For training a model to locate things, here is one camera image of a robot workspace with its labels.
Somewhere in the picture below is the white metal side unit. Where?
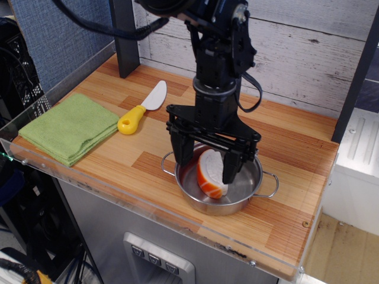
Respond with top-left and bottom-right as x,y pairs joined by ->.
322,108 -> 378,235

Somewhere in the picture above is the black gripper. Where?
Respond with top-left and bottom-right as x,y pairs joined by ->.
166,78 -> 261,184

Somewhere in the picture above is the dark right frame post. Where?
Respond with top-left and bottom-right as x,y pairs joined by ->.
331,9 -> 378,143

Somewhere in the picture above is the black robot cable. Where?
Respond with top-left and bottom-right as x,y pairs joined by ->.
52,0 -> 169,41

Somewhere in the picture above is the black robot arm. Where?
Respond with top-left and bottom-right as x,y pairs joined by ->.
140,1 -> 261,184

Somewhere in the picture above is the black crate with cables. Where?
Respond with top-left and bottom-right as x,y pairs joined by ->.
1,17 -> 51,127

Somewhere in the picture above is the steel cabinet with dispenser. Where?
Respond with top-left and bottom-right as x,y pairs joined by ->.
59,182 -> 278,283

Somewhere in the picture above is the dark left frame post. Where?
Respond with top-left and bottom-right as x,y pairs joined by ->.
109,0 -> 140,78

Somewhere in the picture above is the white orange toy sushi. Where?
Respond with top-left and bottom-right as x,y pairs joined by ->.
197,149 -> 228,199

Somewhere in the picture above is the green folded cloth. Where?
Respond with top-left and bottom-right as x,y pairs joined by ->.
18,93 -> 118,167

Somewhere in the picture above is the yellow object bottom left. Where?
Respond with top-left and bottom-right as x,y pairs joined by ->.
33,270 -> 54,284

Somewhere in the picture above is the yellow handled toy knife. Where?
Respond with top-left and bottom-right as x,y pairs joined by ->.
117,80 -> 167,135

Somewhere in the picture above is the small steel pot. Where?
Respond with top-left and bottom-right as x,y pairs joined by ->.
161,143 -> 280,215

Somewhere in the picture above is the dark frame post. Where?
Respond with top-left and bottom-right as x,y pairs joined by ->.
109,0 -> 140,78
331,9 -> 378,143

